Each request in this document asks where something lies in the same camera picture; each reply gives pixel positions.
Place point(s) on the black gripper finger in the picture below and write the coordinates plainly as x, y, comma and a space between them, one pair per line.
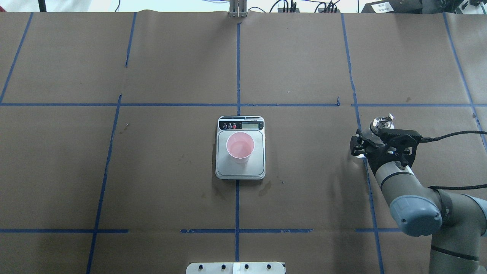
359, 144

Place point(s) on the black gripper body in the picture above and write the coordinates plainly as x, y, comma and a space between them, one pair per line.
377, 155

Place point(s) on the glass sauce bottle metal spout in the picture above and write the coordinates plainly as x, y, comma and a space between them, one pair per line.
372, 132

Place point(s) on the pink plastic cup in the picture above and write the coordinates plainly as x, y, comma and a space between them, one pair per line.
240, 146

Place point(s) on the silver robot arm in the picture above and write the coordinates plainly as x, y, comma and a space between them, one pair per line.
456, 222

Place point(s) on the white digital kitchen scale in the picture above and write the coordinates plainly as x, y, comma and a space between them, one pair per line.
225, 167

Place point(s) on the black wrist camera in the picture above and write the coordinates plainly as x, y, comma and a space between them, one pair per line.
401, 142

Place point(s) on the aluminium frame post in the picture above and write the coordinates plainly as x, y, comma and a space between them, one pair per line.
238, 8

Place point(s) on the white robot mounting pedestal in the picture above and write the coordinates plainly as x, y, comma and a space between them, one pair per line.
253, 267

